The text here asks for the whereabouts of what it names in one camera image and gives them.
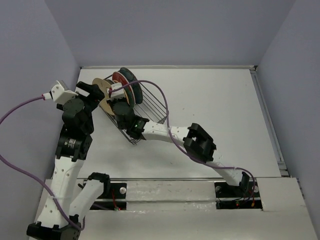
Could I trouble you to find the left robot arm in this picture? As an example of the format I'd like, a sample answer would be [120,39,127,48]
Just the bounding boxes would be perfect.
[26,81,111,240]

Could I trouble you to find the red plate with teal flower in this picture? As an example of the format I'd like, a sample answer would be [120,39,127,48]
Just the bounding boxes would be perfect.
[112,71,136,107]

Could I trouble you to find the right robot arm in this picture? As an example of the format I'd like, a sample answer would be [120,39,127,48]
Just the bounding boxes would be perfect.
[107,99,250,196]

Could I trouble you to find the woven bamboo tray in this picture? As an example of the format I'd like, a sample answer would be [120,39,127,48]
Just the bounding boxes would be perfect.
[123,87,135,108]

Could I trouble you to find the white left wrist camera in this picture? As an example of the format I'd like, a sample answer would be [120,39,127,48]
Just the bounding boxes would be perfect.
[42,80,79,105]

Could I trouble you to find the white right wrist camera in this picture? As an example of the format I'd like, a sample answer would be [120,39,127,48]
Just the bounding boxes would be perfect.
[106,82,126,101]

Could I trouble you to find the purple camera cable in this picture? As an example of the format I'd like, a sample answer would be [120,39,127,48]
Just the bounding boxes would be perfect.
[108,79,257,201]
[0,96,86,231]

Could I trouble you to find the cream plate with bird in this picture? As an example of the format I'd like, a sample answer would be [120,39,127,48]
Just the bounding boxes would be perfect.
[91,77,116,116]

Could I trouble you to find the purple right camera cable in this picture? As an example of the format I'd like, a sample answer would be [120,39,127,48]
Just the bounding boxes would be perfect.
[108,79,257,201]

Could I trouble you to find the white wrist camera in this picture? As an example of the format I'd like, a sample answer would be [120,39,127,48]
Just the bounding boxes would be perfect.
[106,82,126,101]
[42,80,79,105]

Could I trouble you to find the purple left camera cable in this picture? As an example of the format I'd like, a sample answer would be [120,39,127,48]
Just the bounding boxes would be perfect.
[0,96,86,231]

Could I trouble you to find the dark teal blossom plate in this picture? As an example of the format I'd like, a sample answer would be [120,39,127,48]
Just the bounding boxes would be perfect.
[119,66,145,105]

